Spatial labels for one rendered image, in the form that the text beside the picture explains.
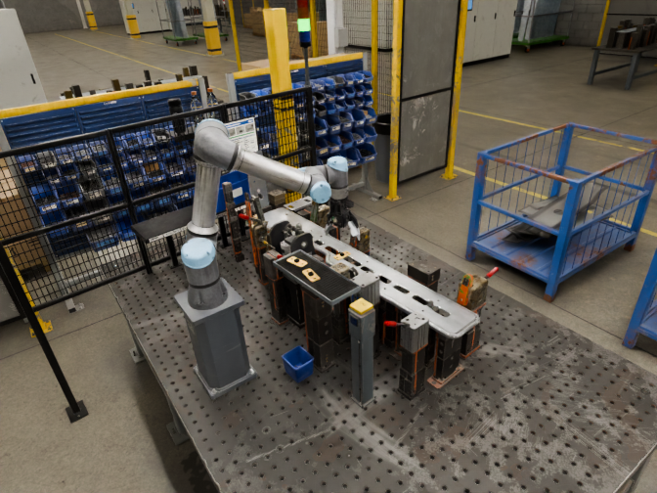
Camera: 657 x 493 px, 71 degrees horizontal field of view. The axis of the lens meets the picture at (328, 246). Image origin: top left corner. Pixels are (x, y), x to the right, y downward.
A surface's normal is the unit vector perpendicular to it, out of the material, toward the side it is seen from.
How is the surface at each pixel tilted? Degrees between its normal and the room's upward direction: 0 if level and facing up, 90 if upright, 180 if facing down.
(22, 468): 0
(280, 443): 0
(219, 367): 90
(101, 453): 0
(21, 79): 90
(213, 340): 90
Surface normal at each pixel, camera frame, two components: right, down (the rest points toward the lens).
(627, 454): -0.05, -0.86
